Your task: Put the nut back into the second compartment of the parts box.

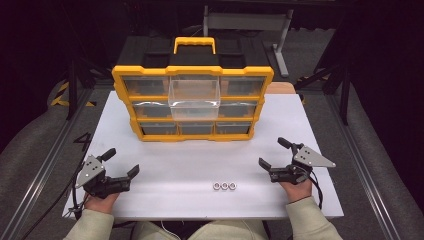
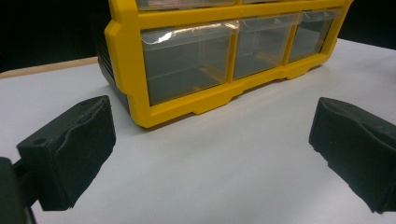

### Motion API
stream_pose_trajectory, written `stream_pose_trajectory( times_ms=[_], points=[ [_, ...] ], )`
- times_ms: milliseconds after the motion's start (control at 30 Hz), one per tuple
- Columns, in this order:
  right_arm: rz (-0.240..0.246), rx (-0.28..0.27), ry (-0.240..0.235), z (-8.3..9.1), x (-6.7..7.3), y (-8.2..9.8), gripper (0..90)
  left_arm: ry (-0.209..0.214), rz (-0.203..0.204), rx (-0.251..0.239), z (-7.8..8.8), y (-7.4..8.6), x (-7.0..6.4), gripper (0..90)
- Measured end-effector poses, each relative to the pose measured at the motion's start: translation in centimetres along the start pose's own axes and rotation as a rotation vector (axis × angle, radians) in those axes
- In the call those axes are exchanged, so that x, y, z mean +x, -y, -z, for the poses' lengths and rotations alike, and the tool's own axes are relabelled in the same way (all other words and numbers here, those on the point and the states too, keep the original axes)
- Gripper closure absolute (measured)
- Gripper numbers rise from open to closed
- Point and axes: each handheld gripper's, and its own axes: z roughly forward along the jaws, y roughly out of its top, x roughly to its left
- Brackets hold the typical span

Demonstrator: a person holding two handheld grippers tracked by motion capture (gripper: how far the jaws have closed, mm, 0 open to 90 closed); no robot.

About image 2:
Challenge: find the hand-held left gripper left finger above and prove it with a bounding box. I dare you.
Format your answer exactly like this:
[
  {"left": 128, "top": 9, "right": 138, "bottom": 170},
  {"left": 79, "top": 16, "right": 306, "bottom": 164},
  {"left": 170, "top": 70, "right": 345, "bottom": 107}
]
[{"left": 17, "top": 95, "right": 117, "bottom": 212}]

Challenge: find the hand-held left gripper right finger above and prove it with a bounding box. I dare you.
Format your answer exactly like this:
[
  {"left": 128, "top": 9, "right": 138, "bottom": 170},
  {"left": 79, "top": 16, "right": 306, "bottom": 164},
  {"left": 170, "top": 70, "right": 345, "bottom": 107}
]
[{"left": 308, "top": 97, "right": 396, "bottom": 215}]

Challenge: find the yellow black drawer organizer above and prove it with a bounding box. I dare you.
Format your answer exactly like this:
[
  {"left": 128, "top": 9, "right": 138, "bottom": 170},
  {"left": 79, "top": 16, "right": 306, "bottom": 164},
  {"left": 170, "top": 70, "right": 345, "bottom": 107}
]
[{"left": 92, "top": 0, "right": 355, "bottom": 129}]

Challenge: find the set of small clear drawers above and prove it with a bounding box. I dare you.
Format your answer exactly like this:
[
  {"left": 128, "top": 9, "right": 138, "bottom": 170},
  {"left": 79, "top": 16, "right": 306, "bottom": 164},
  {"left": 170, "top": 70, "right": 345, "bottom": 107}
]
[{"left": 135, "top": 0, "right": 344, "bottom": 106}]

